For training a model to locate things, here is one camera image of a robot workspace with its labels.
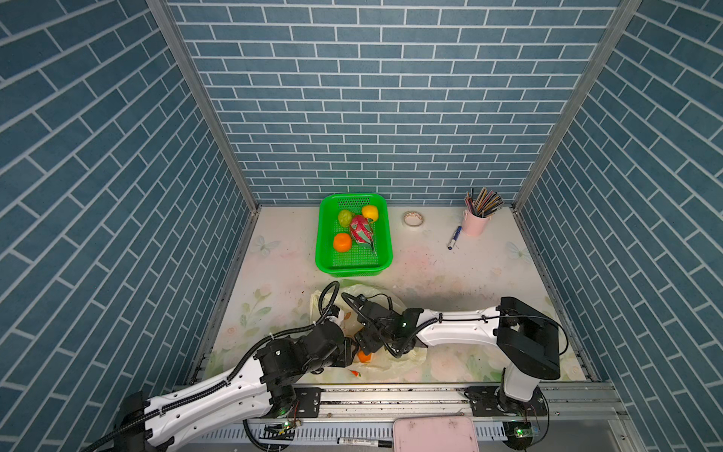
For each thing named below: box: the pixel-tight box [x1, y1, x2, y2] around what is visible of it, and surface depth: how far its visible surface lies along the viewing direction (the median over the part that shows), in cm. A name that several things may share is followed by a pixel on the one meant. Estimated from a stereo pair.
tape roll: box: [402, 210, 425, 227], surface depth 118 cm
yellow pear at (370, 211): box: [361, 204, 379, 222], surface depth 114 cm
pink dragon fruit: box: [350, 214, 376, 254], surface depth 105 cm
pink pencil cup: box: [462, 209, 492, 237], surface depth 109 cm
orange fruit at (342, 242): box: [333, 232, 353, 254], surface depth 105 cm
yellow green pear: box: [338, 209, 354, 228], surface depth 112 cm
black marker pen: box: [337, 437, 393, 449], surface depth 69 cm
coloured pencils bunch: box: [465, 187, 505, 219], surface depth 107 cm
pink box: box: [392, 416, 481, 452], surface depth 69 cm
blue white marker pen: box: [447, 225, 463, 251], surface depth 110 cm
